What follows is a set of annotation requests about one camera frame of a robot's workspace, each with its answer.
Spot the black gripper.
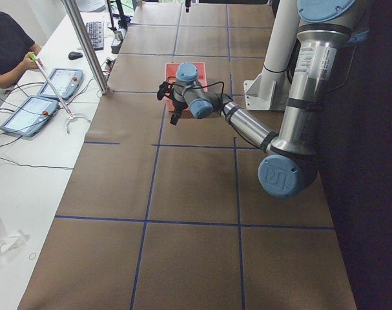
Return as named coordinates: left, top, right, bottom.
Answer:
left=170, top=0, right=191, bottom=125

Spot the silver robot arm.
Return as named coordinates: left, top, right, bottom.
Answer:
left=157, top=1, right=372, bottom=198

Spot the pink plastic bin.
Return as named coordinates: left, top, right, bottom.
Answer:
left=163, top=62, right=207, bottom=118

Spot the lower orange black connector box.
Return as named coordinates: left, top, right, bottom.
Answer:
left=105, top=57, right=116, bottom=72

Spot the small metal cup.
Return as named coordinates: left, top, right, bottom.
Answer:
left=114, top=29, right=125, bottom=41

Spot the black keyboard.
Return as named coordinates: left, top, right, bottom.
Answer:
left=85, top=21, right=105, bottom=50

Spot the black computer mouse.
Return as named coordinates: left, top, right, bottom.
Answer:
left=68, top=51, right=83, bottom=61

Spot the upper blue teach pendant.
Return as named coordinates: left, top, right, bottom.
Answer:
left=37, top=68, right=83, bottom=100

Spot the blue teach pendant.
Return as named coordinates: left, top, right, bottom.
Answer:
left=0, top=96, right=59, bottom=137
left=37, top=68, right=83, bottom=100

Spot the long reacher grabber stick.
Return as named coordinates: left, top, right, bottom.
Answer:
left=28, top=52, right=91, bottom=134

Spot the lower blue teach pendant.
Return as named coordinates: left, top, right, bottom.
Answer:
left=0, top=96, right=59, bottom=137

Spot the seated person in black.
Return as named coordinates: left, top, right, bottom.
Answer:
left=0, top=12, right=41, bottom=89

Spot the crumpled white paper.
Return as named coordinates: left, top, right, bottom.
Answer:
left=0, top=218, right=30, bottom=257

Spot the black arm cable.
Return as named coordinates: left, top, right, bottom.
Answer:
left=165, top=76, right=225, bottom=107

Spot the white pedestal column base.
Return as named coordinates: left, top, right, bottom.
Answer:
left=243, top=0, right=300, bottom=111

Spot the aluminium frame post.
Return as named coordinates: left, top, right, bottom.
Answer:
left=62, top=0, right=109, bottom=95

